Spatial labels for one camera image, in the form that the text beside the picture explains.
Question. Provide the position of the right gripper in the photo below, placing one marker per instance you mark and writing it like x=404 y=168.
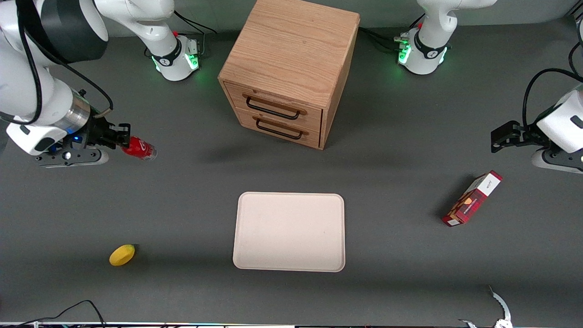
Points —
x=98 y=132

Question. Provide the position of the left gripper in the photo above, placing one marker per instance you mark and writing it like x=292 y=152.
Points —
x=524 y=135

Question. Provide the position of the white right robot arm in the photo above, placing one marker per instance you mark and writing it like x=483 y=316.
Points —
x=136 y=18

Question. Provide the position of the cream rectangular tray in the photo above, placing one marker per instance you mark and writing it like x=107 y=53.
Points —
x=289 y=232

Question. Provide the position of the red plaid shortbread box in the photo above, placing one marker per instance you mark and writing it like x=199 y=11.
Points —
x=473 y=198

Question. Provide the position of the yellow lemon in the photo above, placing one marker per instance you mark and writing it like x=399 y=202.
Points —
x=122 y=255

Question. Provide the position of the white serrated plastic tool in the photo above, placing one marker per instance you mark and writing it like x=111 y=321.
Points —
x=502 y=305

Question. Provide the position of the wooden two-drawer cabinet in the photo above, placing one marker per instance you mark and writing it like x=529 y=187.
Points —
x=291 y=45

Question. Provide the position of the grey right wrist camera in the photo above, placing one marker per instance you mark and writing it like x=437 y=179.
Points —
x=73 y=157

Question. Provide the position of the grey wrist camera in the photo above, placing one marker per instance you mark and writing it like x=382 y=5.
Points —
x=555 y=160
x=73 y=157

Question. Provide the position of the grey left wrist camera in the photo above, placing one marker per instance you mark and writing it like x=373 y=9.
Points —
x=555 y=160

